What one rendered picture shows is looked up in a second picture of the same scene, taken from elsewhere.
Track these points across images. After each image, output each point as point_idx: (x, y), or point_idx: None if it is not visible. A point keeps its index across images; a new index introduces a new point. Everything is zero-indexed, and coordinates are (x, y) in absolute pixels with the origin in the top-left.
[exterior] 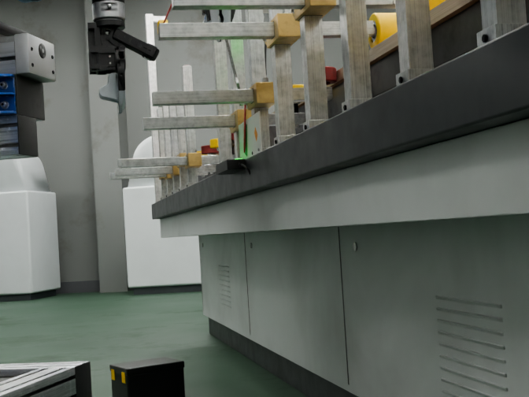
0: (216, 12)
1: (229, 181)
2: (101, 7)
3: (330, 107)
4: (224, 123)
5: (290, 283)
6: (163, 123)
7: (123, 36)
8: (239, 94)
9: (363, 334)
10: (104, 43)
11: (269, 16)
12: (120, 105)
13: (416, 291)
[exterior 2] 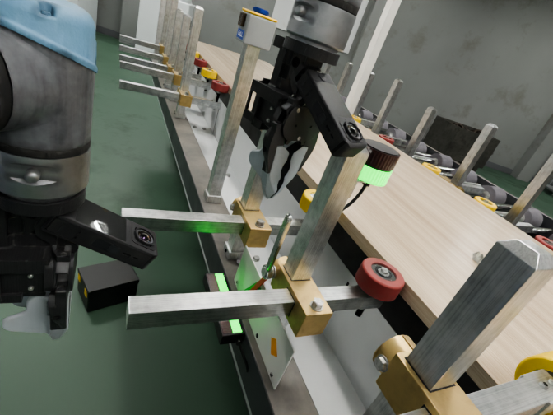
0: (284, 159)
1: (214, 265)
2: (5, 170)
3: (355, 265)
4: (230, 230)
5: None
6: (150, 224)
7: (75, 232)
8: (273, 309)
9: None
10: (20, 237)
11: (420, 352)
12: (55, 338)
13: None
